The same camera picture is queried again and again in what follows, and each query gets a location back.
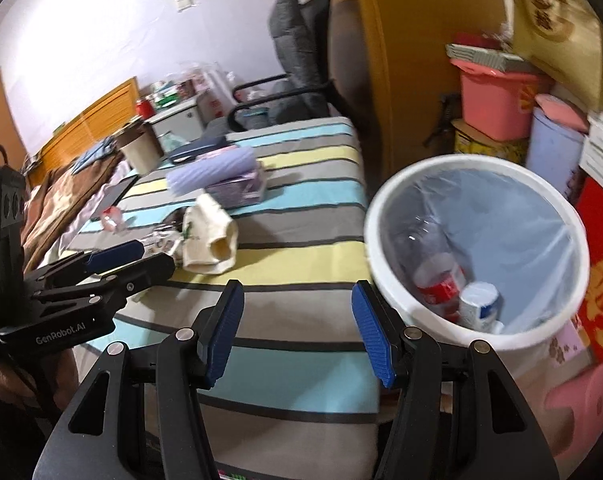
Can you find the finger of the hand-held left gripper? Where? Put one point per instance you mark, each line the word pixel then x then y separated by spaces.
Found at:
pixel 141 272
pixel 116 255

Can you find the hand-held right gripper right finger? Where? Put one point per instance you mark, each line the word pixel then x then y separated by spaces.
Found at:
pixel 374 335

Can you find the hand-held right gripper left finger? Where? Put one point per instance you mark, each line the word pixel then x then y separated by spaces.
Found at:
pixel 226 330

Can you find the white round trash bin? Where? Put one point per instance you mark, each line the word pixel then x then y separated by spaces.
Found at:
pixel 381 270

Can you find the purple foam sleeve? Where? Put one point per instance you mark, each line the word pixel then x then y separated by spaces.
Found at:
pixel 206 172

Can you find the person's left forearm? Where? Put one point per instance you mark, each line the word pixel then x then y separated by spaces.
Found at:
pixel 1 435

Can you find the person's left hand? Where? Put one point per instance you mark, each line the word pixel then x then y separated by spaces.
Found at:
pixel 26 380

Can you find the small red white wrapper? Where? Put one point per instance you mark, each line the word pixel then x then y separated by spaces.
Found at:
pixel 112 219

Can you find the black tablet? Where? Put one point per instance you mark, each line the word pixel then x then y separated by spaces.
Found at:
pixel 113 195

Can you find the brown blanket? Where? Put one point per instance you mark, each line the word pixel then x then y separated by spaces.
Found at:
pixel 56 200

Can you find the clear bottle with red label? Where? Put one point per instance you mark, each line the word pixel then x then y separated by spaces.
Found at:
pixel 441 287

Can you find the blue pillow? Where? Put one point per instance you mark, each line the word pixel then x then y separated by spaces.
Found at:
pixel 93 155

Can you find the cream cup with brown lid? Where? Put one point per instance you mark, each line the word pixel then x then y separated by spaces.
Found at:
pixel 140 155

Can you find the green patterned bag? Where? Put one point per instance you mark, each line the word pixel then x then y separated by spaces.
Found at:
pixel 174 143

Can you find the dark blue glasses case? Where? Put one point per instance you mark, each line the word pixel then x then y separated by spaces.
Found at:
pixel 196 152

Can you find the wooden headboard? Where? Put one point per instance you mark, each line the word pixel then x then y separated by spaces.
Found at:
pixel 81 125

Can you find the red can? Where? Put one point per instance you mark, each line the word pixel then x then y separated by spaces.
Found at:
pixel 144 109

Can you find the white nightstand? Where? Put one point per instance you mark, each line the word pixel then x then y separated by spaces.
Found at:
pixel 181 120

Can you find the green white box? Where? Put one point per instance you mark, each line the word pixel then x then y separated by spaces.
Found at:
pixel 164 95

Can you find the clear plastic bin liner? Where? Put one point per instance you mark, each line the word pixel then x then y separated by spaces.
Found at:
pixel 506 220

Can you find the pink printed box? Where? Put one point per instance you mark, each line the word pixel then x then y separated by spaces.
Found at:
pixel 189 87

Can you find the white plastic bag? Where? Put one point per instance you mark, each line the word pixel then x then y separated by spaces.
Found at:
pixel 216 90

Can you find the pink plastic stool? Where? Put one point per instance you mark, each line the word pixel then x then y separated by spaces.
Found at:
pixel 581 400

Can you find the yellow floral box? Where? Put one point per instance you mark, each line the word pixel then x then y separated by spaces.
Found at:
pixel 486 147

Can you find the black office chair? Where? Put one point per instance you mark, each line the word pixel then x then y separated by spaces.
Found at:
pixel 261 82

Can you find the black tripod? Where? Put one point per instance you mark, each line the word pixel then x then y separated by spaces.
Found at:
pixel 446 110

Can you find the red gold poster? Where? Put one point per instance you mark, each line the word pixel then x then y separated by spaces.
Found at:
pixel 601 240

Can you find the lavender plastic bin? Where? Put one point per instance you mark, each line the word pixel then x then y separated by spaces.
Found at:
pixel 554 150

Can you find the pink plastic bucket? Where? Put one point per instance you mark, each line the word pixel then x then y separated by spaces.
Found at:
pixel 491 105

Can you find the yellow wooden wardrobe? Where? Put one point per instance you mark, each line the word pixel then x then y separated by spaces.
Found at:
pixel 406 60

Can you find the grey chair cushion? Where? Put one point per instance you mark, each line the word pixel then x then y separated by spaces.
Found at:
pixel 291 35

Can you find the pink bin lid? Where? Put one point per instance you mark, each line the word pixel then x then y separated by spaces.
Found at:
pixel 564 110

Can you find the striped flat box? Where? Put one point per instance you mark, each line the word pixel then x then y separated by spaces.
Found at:
pixel 476 55

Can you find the red gift box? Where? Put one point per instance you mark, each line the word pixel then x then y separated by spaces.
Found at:
pixel 474 40

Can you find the gold paper bag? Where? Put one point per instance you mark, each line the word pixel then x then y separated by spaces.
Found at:
pixel 556 20

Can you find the white wall outlet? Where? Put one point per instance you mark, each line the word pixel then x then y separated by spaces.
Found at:
pixel 184 3

